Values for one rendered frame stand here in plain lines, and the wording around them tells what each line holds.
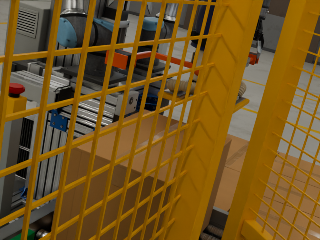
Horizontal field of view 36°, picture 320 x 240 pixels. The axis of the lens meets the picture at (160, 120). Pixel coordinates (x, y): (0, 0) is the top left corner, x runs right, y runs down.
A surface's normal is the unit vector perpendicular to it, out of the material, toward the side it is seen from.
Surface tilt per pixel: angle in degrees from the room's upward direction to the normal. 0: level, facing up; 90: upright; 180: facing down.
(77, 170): 90
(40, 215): 0
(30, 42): 90
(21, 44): 90
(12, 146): 90
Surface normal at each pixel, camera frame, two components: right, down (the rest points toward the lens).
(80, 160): -0.40, 0.20
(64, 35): -0.74, 0.18
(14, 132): 0.88, 0.32
